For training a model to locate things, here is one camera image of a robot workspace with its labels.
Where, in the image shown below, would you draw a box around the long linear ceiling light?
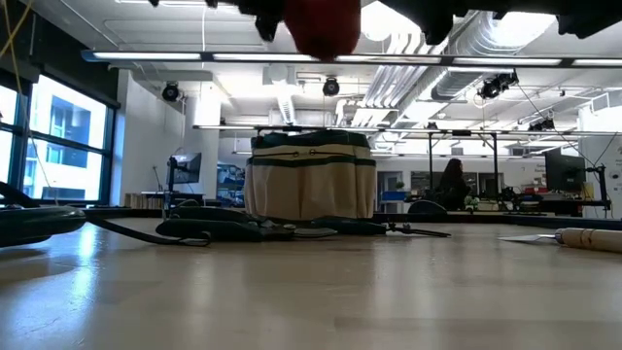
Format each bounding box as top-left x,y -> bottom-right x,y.
81,49 -> 622,69

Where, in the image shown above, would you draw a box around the yellow hanging cable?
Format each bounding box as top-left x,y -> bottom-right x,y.
0,0 -> 54,205

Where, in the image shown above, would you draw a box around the black computer monitor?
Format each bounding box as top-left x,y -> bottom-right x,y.
543,151 -> 587,193

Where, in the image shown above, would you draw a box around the black monitor stand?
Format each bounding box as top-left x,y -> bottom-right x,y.
585,163 -> 612,211

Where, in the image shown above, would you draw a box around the large window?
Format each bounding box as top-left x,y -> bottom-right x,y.
0,72 -> 118,205

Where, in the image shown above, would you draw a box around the silver ventilation duct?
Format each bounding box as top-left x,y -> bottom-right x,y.
430,12 -> 560,102

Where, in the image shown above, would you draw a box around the blue shelving unit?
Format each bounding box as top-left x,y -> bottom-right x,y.
216,162 -> 247,208

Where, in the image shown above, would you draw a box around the black background desk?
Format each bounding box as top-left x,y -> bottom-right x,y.
502,196 -> 613,219

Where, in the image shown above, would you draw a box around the green black pruning shears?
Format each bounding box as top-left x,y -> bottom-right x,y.
0,180 -> 214,249

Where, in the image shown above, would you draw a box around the wooden handled narrow trowel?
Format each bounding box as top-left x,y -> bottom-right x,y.
498,227 -> 622,255

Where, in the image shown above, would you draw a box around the computer monitor on arm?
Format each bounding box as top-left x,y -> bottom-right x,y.
166,152 -> 203,195

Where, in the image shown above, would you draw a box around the beige green canvas gardening bag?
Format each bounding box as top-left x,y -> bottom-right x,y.
243,128 -> 378,223

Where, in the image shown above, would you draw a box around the dark teal garden shears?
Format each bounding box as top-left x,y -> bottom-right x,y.
155,205 -> 337,243

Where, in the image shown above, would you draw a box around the black office chair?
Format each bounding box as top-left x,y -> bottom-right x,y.
406,199 -> 448,215

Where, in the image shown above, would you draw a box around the black ceiling camera cluster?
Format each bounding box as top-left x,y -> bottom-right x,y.
476,70 -> 520,101

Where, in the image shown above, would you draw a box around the dark handled hand fork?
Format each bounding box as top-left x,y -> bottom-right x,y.
310,217 -> 452,239

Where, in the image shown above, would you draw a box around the low bookshelf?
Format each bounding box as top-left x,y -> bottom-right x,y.
123,192 -> 169,210

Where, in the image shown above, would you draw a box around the black background rig frame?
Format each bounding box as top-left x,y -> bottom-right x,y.
252,124 -> 501,211

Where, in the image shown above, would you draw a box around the red garden glove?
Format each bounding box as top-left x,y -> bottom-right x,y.
283,0 -> 362,63

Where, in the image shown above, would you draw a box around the person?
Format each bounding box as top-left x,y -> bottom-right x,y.
436,157 -> 471,211

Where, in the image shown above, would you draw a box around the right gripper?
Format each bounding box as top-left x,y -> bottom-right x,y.
454,0 -> 622,40

